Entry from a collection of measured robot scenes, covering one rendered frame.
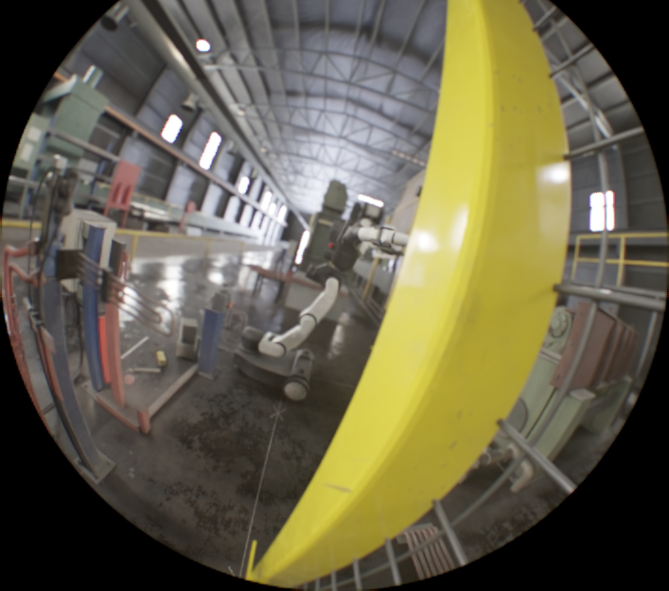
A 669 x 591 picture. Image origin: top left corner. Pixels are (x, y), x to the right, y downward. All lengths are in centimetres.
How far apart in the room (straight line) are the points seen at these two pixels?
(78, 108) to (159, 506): 887
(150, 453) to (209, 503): 37
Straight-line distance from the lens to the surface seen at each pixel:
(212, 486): 129
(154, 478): 130
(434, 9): 1102
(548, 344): 209
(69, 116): 886
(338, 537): 15
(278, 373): 183
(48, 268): 76
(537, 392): 204
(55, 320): 83
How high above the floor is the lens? 115
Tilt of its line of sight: 1 degrees down
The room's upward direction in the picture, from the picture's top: 17 degrees clockwise
